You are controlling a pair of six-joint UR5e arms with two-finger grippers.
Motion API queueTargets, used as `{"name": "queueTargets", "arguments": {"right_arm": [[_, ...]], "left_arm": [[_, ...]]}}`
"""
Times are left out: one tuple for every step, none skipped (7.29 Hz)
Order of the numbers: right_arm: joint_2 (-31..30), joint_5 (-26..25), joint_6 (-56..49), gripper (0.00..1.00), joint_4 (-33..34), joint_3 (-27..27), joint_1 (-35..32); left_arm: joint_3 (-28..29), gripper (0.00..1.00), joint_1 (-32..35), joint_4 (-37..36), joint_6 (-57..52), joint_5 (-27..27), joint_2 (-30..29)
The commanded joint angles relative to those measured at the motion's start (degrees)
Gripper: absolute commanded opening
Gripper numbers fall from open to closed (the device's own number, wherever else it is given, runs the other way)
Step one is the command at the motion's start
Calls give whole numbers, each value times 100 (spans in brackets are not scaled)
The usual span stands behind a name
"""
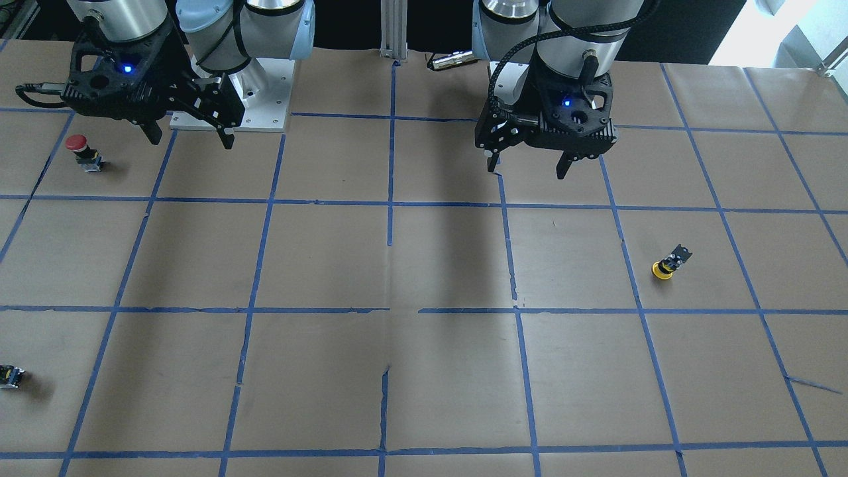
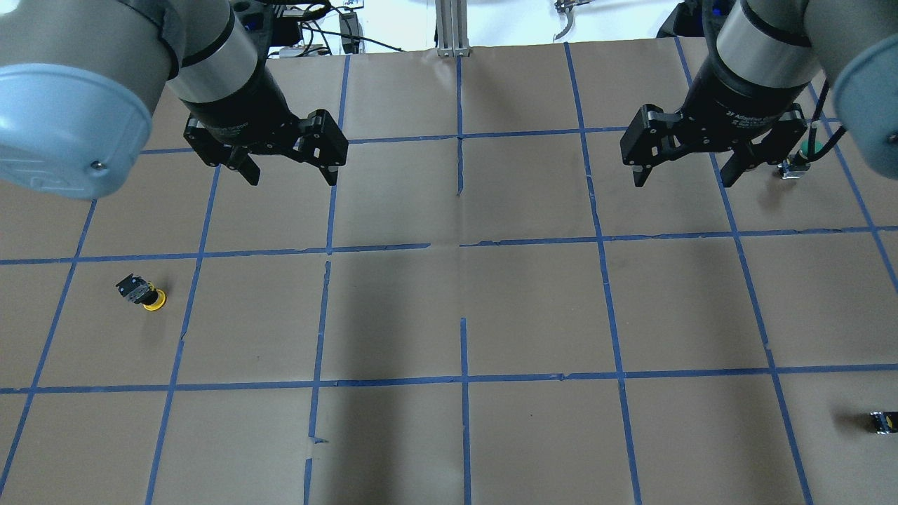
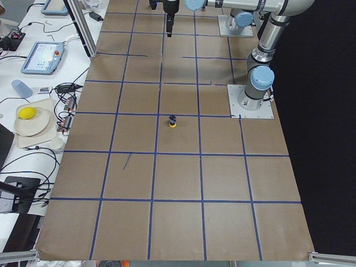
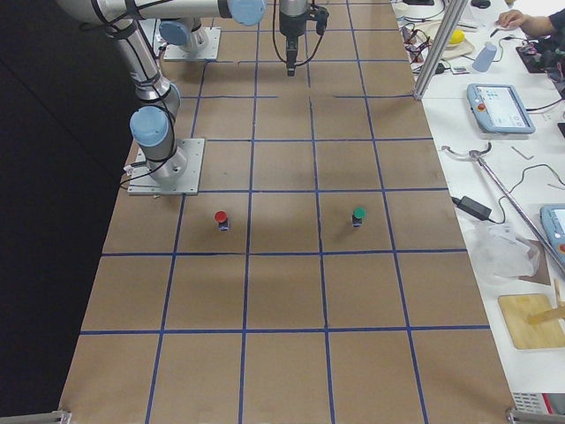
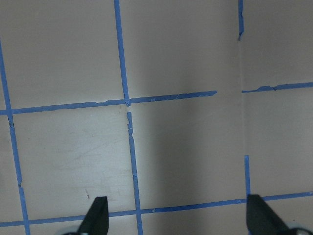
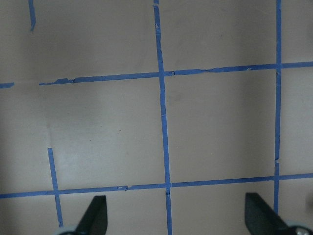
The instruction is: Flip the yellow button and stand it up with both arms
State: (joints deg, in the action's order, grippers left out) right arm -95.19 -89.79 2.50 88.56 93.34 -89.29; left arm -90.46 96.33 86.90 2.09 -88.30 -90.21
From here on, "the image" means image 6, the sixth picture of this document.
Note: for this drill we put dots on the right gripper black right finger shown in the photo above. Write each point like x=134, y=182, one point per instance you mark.
x=261, y=219

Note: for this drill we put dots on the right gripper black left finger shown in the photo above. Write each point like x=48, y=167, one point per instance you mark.
x=95, y=218

